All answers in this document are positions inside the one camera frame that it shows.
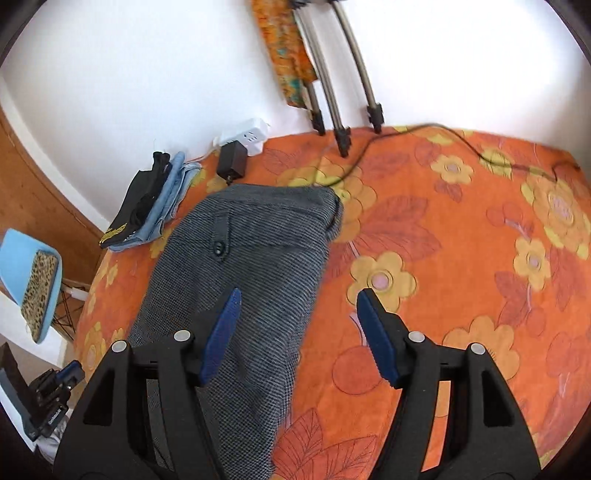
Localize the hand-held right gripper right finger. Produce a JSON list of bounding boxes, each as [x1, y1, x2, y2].
[[356, 288, 542, 480]]

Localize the grey woven pants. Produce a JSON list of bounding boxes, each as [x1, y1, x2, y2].
[[127, 184, 345, 480]]

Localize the metal tripod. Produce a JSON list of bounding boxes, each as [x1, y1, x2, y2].
[[292, 0, 385, 158]]

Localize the white power strip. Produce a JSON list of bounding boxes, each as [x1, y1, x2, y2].
[[211, 118, 271, 157]]

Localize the orange patterned cloth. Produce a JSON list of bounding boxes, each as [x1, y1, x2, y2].
[[250, 0, 319, 110]]

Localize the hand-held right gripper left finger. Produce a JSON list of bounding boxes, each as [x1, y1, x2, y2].
[[54, 288, 243, 480]]

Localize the light blue chair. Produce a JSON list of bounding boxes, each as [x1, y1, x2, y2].
[[0, 229, 90, 344]]

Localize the black power adapter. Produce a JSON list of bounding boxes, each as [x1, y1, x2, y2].
[[217, 141, 249, 185]]

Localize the orange floral bedspread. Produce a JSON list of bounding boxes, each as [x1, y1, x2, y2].
[[74, 126, 583, 480]]

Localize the light blue folded jeans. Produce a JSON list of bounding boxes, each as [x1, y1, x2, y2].
[[111, 151, 205, 253]]

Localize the leopard print cushion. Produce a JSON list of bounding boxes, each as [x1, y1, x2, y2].
[[21, 250, 60, 339]]

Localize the black cable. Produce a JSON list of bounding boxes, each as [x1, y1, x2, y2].
[[318, 123, 581, 195]]

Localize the black folded garment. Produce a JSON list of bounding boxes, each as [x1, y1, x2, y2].
[[100, 151, 173, 249]]

